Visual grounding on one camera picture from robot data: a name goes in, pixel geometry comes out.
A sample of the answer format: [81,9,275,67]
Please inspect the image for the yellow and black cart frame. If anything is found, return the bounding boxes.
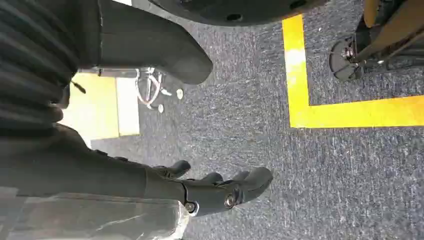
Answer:
[353,0,424,71]

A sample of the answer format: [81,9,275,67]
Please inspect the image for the white cable bundle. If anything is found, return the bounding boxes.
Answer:
[134,67,185,114]

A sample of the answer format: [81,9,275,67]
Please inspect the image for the black robot foot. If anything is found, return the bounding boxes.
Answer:
[148,0,329,27]

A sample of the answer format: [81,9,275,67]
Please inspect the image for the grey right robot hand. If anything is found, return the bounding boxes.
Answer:
[0,0,275,219]

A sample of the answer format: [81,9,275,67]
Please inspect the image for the yellow floor tape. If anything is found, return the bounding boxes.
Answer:
[281,13,424,129]

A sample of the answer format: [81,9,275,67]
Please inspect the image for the black caster wheel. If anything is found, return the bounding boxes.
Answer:
[329,35,365,82]

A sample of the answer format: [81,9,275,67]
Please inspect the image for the pale yellow board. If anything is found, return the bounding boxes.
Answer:
[58,72,141,149]

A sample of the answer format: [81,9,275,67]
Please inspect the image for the ribbed grey right arm sleeve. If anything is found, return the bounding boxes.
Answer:
[0,0,102,137]

